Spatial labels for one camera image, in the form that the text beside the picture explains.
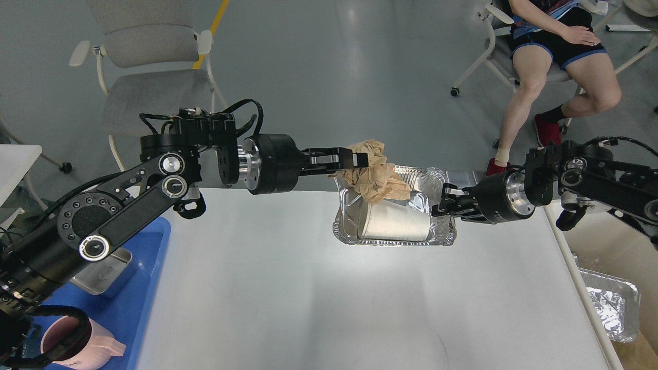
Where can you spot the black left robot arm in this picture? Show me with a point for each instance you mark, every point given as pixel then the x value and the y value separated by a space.
pixel 91 222

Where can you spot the brown paper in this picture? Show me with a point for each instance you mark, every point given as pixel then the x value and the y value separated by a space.
pixel 379 180

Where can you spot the seated person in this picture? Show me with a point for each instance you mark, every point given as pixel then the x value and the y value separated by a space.
pixel 547 33

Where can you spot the grey office chair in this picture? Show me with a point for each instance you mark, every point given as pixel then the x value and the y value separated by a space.
pixel 139 33

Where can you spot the beige waste bin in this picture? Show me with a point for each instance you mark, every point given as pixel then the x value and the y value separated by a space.
pixel 605 244

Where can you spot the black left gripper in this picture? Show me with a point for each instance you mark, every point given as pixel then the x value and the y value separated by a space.
pixel 275 163

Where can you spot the blue plastic tray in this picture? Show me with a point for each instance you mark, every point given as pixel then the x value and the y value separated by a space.
pixel 126 314

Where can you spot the foil tray in bin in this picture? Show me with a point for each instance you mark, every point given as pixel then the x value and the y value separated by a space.
pixel 616 300

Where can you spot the square steel container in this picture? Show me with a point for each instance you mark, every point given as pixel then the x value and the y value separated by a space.
pixel 108 277

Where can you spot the pink mug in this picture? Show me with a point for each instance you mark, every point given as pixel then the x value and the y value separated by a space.
pixel 95 349

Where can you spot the white paper cup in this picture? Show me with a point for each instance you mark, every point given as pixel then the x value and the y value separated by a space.
pixel 389 221

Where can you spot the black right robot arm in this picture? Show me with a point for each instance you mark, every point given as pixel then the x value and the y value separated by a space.
pixel 584 175

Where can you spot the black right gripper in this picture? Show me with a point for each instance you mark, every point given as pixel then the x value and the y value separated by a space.
pixel 495 199

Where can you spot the aluminium foil tray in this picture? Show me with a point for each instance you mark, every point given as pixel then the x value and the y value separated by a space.
pixel 426 185

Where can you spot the white chair under person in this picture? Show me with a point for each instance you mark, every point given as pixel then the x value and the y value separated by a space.
pixel 496 18

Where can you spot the clear floor plate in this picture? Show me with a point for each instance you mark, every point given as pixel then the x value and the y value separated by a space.
pixel 461 178

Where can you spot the white side table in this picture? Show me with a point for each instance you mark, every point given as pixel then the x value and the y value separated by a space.
pixel 16 161

